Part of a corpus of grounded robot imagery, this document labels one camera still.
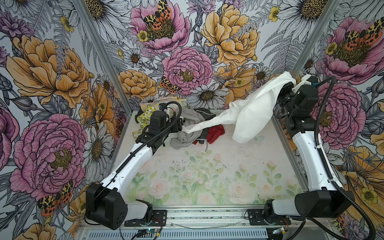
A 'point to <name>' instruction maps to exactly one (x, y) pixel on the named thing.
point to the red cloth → (213, 133)
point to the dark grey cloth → (207, 114)
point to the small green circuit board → (152, 230)
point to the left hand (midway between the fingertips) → (176, 124)
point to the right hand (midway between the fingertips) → (272, 82)
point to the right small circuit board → (278, 231)
